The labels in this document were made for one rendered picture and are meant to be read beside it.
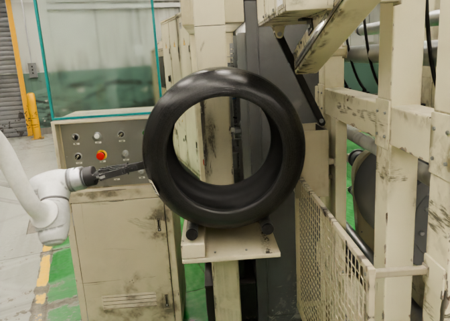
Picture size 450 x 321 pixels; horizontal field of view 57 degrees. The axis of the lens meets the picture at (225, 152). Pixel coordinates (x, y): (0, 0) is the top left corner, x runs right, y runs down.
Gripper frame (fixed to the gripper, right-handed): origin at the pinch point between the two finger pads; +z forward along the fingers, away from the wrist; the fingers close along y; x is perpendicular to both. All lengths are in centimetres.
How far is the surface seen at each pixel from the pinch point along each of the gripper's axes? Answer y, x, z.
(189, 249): -12.1, 32.2, 13.5
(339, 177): 19, 28, 81
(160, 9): 905, -164, -51
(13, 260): 165, 93, -156
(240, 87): -12, -22, 43
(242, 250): -8, 39, 32
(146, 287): 50, 78, -23
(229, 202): 13.5, 26.6, 30.9
